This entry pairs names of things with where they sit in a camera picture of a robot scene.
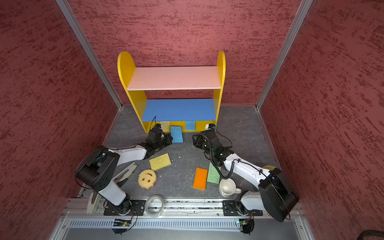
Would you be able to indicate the pink upper shelf board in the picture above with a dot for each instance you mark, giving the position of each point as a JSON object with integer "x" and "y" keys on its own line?
{"x": 177, "y": 78}

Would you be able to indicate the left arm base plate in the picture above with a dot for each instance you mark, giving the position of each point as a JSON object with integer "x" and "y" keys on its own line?
{"x": 126, "y": 208}

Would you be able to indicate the light green sponge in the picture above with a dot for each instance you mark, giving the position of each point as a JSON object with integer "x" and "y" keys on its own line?
{"x": 213, "y": 175}

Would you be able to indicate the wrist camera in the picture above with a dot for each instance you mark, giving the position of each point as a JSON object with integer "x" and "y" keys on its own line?
{"x": 210, "y": 126}
{"x": 158, "y": 126}

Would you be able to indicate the orange sponge centre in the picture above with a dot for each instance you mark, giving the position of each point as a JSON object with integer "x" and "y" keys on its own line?
{"x": 200, "y": 179}

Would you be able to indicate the clear tape roll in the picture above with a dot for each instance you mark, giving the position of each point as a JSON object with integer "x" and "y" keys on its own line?
{"x": 154, "y": 206}

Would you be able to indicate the yellow shelf unit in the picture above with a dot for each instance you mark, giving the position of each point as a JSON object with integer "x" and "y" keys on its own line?
{"x": 126, "y": 67}

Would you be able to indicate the yellow cup with pens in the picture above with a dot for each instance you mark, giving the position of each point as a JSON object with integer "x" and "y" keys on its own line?
{"x": 268, "y": 168}

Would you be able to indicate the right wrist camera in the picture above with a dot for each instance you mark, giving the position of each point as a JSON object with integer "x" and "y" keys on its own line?
{"x": 210, "y": 126}

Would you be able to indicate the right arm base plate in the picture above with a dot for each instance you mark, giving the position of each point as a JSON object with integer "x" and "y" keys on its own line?
{"x": 235, "y": 208}

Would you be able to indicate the aluminium rail front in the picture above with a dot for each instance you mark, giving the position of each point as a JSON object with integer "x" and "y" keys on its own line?
{"x": 174, "y": 208}

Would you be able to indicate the blue lower shelf board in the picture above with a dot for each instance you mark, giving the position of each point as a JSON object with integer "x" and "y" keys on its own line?
{"x": 168, "y": 110}

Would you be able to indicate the beige stapler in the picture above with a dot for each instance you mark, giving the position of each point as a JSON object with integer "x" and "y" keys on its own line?
{"x": 95, "y": 198}

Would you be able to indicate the yellow smiley face sponge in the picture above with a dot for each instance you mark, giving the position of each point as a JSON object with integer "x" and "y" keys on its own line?
{"x": 147, "y": 179}

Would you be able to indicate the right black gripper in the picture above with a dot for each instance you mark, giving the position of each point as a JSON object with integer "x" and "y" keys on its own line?
{"x": 197, "y": 142}

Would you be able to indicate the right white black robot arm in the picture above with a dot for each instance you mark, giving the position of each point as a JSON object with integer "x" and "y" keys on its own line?
{"x": 274, "y": 194}

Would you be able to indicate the white ceramic mug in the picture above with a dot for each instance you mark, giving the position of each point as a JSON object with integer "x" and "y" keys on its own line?
{"x": 228, "y": 188}

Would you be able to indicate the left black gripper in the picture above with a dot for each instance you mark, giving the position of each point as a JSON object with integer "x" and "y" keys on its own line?
{"x": 168, "y": 140}

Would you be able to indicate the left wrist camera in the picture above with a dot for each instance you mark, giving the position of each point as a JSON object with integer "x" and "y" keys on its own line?
{"x": 158, "y": 126}

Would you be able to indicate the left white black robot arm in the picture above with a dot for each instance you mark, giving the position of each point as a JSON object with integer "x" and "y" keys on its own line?
{"x": 97, "y": 169}

